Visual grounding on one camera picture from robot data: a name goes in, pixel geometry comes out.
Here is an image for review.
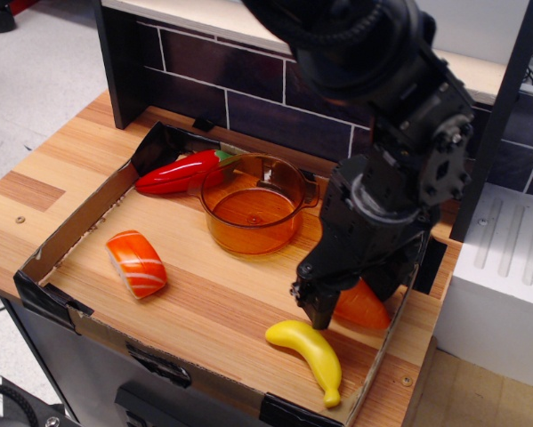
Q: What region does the red toy chili pepper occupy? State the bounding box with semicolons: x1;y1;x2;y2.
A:
135;149;231;195

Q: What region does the white grooved block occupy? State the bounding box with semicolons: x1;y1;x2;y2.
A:
434;184;533;386

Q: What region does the orange toy carrot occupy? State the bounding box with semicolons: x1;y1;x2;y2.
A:
334;278;391;330

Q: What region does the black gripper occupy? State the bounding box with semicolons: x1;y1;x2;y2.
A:
292;156;440;330

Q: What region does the salmon sushi toy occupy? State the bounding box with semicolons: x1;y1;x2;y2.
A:
105;230;167;300

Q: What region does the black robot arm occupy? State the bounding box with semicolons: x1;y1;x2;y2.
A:
246;1;473;330

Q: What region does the cardboard fence with black tape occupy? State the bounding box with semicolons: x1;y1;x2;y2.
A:
16;118;443;426

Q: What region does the dark tile backsplash shelf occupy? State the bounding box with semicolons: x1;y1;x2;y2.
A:
93;1;533;196

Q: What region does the transparent orange plastic pot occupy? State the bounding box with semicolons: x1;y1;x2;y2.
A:
194;154;319;255

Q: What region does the yellow toy banana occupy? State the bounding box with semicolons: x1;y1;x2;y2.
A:
265;320;343;408

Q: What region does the black post right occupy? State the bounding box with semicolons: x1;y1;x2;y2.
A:
450;0;533;243

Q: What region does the black equipment bottom left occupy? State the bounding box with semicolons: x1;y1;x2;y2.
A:
0;375;80;427

